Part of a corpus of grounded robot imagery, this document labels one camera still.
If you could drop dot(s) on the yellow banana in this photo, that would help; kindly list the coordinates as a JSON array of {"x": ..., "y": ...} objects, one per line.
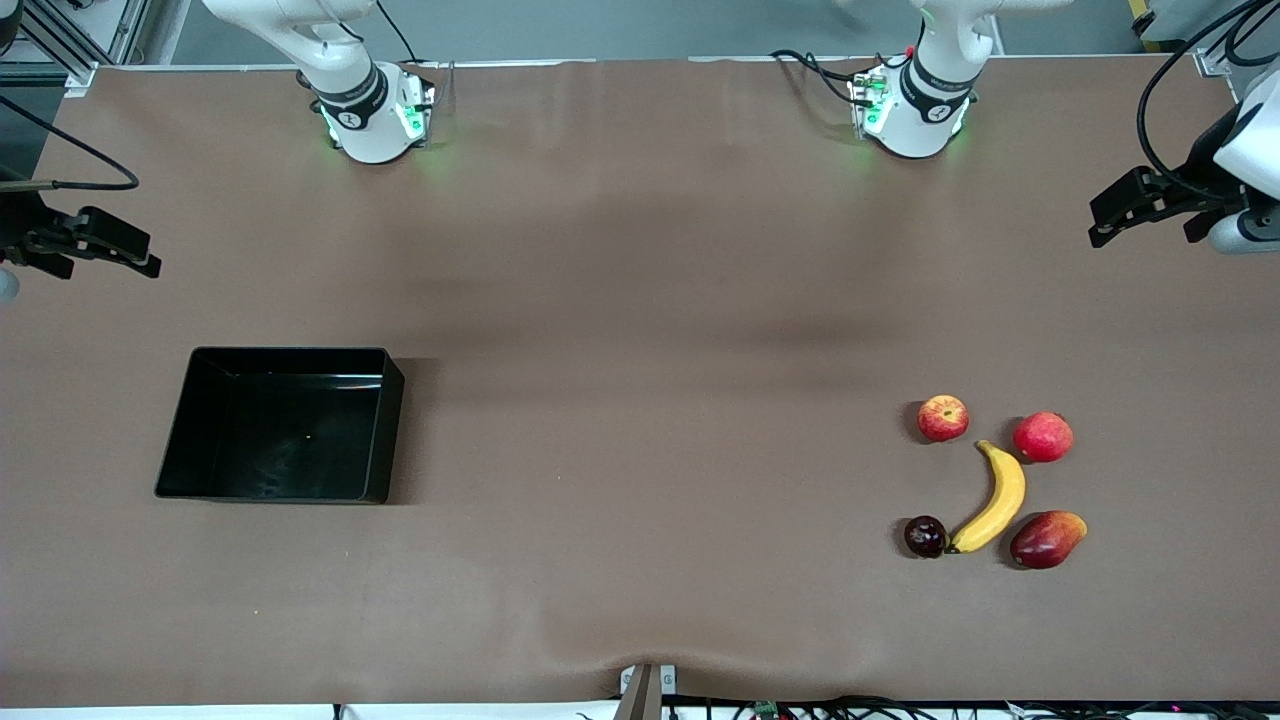
[{"x": 1003, "y": 495}]

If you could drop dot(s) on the aluminium frame profile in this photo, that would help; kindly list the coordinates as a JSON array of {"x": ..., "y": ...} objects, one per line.
[{"x": 95, "y": 40}]

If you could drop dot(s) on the metal table edge bracket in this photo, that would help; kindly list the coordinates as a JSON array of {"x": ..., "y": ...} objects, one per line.
[{"x": 642, "y": 692}]

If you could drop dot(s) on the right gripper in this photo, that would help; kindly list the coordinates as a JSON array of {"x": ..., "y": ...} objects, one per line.
[{"x": 20, "y": 228}]

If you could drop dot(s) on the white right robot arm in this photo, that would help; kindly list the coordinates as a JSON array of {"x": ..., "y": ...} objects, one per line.
[{"x": 370, "y": 135}]

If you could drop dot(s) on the black plastic box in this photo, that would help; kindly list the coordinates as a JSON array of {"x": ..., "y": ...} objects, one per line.
[{"x": 285, "y": 430}]

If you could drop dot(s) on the brown table cover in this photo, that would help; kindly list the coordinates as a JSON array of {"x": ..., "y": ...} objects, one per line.
[{"x": 620, "y": 260}]

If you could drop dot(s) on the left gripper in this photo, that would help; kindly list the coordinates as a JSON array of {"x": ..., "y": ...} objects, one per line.
[{"x": 1203, "y": 173}]

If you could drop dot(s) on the red mango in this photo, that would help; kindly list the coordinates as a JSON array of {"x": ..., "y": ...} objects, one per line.
[{"x": 1045, "y": 540}]

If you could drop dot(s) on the dark purple mangosteen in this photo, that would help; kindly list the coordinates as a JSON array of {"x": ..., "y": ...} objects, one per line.
[{"x": 925, "y": 537}]

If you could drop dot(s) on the red yellow apple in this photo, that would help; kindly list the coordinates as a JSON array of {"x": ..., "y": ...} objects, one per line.
[{"x": 943, "y": 418}]

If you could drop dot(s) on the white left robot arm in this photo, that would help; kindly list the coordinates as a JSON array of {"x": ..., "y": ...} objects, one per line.
[{"x": 915, "y": 130}]

